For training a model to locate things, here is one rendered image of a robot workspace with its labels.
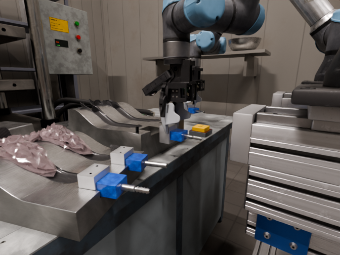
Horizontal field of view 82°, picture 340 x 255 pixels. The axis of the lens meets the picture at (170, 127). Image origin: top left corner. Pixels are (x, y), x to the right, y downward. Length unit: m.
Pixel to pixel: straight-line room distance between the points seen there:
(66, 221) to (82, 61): 1.23
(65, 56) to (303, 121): 1.32
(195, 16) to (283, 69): 2.36
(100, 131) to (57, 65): 0.78
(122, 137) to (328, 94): 0.52
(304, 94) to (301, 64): 2.47
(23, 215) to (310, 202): 0.47
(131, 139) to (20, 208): 0.32
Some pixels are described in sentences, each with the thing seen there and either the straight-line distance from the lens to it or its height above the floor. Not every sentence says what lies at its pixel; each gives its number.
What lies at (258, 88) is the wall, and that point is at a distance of 2.80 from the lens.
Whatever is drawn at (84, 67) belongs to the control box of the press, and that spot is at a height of 1.12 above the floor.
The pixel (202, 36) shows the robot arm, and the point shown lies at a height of 1.21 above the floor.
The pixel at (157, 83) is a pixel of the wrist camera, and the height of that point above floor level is 1.04.
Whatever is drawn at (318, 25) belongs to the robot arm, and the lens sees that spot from 1.00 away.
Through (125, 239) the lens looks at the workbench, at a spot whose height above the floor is 0.61.
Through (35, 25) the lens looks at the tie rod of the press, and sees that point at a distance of 1.25.
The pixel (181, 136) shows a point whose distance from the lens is 0.57.
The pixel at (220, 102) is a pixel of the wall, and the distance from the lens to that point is 2.95.
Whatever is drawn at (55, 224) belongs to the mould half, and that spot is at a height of 0.82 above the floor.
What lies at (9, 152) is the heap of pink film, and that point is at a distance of 0.50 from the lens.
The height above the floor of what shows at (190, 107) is 0.89.
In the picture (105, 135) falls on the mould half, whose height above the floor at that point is 0.86.
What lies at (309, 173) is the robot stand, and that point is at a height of 0.91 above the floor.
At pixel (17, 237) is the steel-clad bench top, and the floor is 0.80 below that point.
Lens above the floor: 1.05
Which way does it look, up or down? 14 degrees down
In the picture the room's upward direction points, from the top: straight up
